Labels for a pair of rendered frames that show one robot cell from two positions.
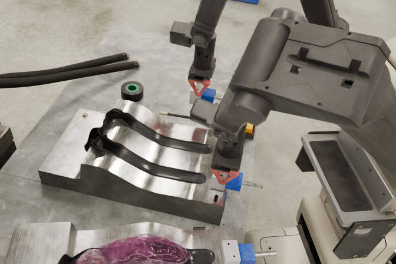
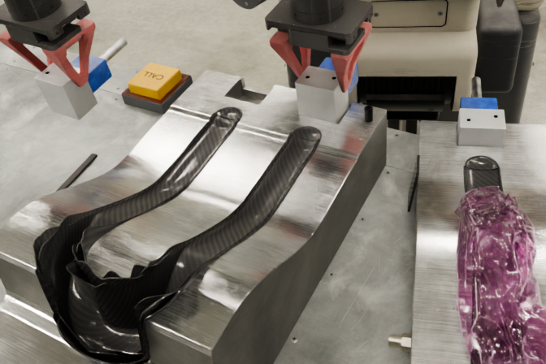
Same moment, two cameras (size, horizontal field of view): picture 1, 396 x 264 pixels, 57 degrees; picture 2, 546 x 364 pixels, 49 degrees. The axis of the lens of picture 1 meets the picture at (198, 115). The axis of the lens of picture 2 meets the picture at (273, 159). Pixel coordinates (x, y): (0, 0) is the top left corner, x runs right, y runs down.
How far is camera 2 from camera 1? 0.67 m
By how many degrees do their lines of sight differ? 44
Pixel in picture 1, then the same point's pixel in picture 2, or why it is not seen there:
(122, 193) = (288, 305)
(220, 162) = (351, 23)
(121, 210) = (311, 337)
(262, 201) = not seen: hidden behind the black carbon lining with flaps
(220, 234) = (432, 140)
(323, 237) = (425, 46)
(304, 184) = not seen: hidden behind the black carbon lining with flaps
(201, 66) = (49, 2)
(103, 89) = not seen: outside the picture
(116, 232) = (431, 304)
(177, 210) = (348, 214)
